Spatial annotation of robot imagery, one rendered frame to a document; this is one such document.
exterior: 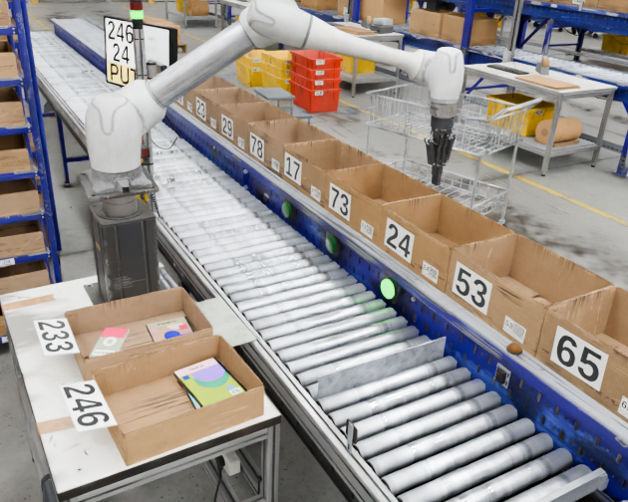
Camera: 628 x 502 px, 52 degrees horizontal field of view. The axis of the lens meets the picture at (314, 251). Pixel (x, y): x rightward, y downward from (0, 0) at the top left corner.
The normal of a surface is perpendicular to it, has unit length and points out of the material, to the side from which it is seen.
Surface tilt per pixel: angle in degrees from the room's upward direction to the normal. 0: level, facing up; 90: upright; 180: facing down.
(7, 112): 91
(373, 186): 90
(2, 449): 0
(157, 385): 1
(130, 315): 88
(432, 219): 90
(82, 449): 0
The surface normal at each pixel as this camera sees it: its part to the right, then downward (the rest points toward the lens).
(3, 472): 0.04, -0.90
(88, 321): 0.50, 0.39
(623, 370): -0.87, 0.18
